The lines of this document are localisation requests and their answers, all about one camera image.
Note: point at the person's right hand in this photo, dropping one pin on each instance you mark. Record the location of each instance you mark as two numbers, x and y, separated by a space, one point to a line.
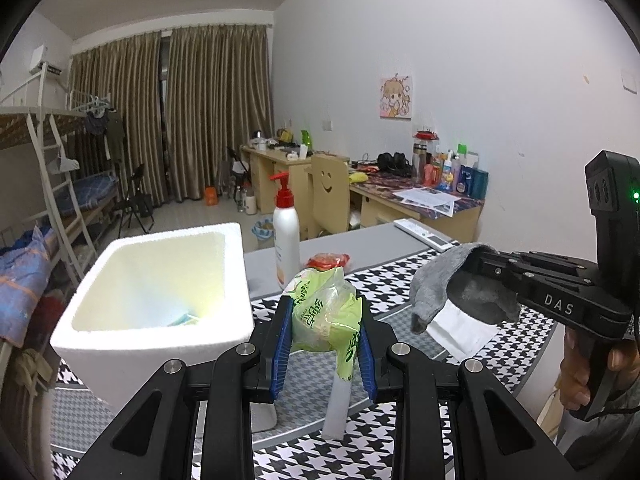
575 370

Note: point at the steel kettle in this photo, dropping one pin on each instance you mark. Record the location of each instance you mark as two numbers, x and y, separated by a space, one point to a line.
258 141

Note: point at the cartoon wall poster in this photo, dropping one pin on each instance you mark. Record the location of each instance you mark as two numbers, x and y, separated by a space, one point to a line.
396 97

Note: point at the pale yellow cloth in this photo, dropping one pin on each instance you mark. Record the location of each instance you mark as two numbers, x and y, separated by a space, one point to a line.
30 370

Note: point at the green plastic bottle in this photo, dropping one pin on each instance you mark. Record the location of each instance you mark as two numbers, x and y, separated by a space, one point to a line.
306 141

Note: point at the row of toiletry bottles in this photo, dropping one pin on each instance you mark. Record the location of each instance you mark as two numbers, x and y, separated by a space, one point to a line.
462 172

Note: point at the blue patterned quilt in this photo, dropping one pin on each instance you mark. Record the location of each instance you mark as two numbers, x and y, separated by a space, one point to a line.
25 280

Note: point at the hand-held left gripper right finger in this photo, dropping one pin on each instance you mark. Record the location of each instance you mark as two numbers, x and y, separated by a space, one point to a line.
368 365

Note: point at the grey trash bin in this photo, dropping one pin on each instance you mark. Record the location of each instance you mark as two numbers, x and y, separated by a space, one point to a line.
262 235

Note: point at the wooden smiley chair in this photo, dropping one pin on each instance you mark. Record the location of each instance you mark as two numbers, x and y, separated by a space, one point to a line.
327 195

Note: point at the white floor bottle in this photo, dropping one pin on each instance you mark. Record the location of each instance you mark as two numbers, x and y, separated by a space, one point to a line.
251 205

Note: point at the hanging dark clothes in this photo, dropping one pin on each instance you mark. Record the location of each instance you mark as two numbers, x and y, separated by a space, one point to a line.
105 130

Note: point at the black headphones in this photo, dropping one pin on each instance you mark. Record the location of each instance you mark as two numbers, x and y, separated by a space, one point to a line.
394 164

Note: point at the grey sock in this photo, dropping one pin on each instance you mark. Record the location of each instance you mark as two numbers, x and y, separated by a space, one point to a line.
435 280

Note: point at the green printed plastic bag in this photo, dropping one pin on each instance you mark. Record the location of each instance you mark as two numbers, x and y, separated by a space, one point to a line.
320 310

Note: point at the yellow soft toy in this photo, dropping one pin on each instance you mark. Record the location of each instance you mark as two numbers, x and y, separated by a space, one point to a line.
358 178

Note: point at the white foam box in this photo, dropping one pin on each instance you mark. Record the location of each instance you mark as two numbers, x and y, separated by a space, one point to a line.
150 270

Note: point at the red bag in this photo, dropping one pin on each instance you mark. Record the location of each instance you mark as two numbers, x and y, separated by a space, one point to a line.
47 317

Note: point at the white bed ladder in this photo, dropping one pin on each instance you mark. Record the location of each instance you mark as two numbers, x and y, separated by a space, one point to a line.
60 185

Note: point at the white wall panel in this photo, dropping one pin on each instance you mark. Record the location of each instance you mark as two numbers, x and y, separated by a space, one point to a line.
628 80

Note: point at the blue checked mattress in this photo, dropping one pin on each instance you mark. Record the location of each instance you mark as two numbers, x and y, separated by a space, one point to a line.
82 192

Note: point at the blue face mask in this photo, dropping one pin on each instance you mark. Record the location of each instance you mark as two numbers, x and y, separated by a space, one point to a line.
184 320

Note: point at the wooden desk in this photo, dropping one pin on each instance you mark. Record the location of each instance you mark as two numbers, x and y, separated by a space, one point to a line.
390 210
265 175

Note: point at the white remote control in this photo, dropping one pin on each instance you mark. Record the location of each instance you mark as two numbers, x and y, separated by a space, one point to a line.
425 235

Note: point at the red desk tray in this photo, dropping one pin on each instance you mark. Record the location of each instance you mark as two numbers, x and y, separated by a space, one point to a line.
426 136

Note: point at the white pump lotion bottle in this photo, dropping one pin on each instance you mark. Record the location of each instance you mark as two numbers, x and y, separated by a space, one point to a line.
286 245

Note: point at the white air conditioner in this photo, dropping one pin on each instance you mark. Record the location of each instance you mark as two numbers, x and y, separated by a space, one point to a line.
45 59

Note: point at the brown curtain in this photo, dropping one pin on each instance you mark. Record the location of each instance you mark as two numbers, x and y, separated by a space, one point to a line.
120 120
220 110

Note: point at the houndstooth table cloth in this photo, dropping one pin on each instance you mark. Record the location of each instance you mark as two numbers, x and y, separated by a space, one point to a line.
350 460

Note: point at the printed paper sheets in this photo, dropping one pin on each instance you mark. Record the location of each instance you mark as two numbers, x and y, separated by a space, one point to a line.
427 201

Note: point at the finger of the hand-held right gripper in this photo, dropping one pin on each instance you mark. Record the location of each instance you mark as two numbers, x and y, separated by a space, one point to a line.
515 280
540 261

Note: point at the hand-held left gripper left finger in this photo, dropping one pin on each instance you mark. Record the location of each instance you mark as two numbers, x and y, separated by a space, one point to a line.
280 355

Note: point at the orange bag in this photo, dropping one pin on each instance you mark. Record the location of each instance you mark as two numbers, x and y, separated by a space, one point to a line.
212 196

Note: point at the steel thermos flask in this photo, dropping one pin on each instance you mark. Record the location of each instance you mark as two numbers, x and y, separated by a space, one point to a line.
420 162

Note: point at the white metal bunk bed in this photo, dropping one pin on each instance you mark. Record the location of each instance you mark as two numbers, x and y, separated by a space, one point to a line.
92 105
20 125

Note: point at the red snack packet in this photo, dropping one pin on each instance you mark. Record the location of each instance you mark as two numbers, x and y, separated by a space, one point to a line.
327 261

